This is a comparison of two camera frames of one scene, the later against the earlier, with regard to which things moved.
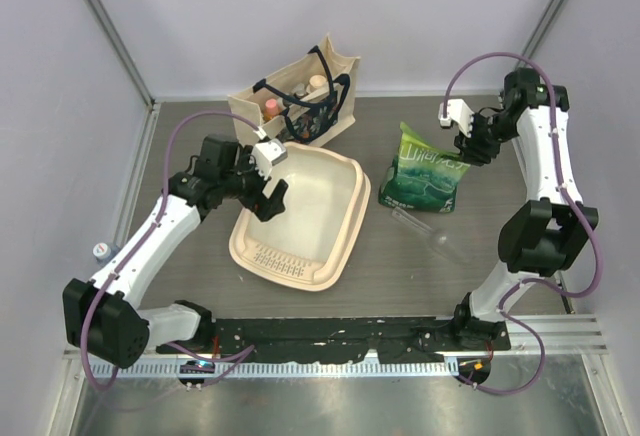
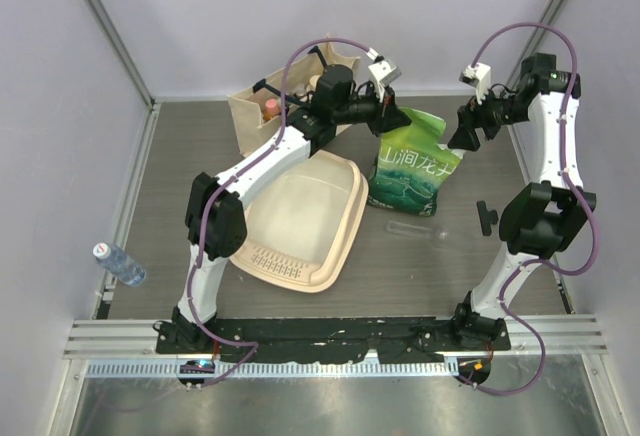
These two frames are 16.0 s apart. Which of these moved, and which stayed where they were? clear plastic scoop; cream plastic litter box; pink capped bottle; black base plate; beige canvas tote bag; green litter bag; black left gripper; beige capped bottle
Moved: green litter bag; black left gripper; clear plastic scoop
Stayed: pink capped bottle; black base plate; cream plastic litter box; beige canvas tote bag; beige capped bottle
